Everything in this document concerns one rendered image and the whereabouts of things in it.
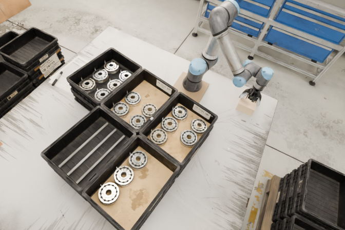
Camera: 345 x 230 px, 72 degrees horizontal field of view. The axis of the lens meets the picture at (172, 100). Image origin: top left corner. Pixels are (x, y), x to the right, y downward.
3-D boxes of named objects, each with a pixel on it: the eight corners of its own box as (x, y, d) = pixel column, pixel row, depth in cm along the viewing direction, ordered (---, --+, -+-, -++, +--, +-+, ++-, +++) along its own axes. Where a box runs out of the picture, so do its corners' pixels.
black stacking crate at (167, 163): (137, 143, 139) (137, 134, 130) (178, 174, 131) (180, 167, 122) (85, 198, 119) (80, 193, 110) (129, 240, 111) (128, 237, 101)
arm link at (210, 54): (193, 66, 178) (214, 2, 134) (204, 57, 186) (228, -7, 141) (205, 76, 175) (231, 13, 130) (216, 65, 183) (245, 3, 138)
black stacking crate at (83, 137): (101, 115, 148) (99, 104, 139) (137, 142, 140) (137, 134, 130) (46, 163, 127) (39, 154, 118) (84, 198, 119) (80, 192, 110)
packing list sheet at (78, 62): (76, 54, 190) (76, 54, 190) (100, 65, 186) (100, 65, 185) (45, 80, 172) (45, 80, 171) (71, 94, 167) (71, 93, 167)
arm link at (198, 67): (183, 75, 172) (186, 62, 161) (194, 66, 179) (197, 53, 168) (196, 84, 169) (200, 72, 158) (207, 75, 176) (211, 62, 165)
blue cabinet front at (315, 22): (263, 39, 290) (286, -3, 245) (322, 62, 277) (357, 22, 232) (263, 40, 289) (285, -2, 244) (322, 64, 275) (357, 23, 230)
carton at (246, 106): (241, 94, 185) (245, 88, 179) (255, 101, 183) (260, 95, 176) (235, 109, 176) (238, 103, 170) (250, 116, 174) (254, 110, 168)
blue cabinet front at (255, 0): (204, 16, 305) (215, -28, 260) (257, 37, 292) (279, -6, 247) (203, 17, 304) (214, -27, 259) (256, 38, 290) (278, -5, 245)
